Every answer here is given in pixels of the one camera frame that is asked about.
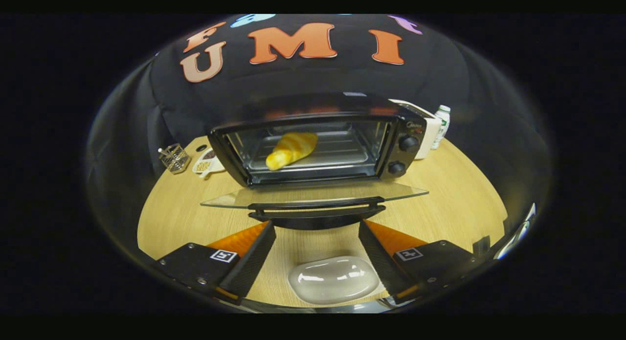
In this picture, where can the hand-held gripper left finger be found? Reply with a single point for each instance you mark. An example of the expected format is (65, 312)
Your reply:
(254, 257)

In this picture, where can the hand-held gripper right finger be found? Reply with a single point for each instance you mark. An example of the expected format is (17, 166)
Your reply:
(379, 257)

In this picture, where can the black toaster oven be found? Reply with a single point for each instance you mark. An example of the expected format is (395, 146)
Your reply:
(406, 156)

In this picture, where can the yellow croissant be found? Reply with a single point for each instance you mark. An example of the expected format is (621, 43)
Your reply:
(291, 149)

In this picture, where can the white plastic dish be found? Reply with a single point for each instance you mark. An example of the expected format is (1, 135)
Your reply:
(332, 280)

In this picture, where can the black table clamp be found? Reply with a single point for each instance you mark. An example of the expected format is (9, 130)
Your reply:
(481, 244)

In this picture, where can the white box appliance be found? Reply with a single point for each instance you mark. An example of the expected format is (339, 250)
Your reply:
(430, 134)

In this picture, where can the white bottle with green label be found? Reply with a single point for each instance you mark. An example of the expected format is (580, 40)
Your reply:
(441, 124)

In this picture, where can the black backdrop cloth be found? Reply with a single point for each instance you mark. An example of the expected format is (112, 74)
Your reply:
(464, 85)

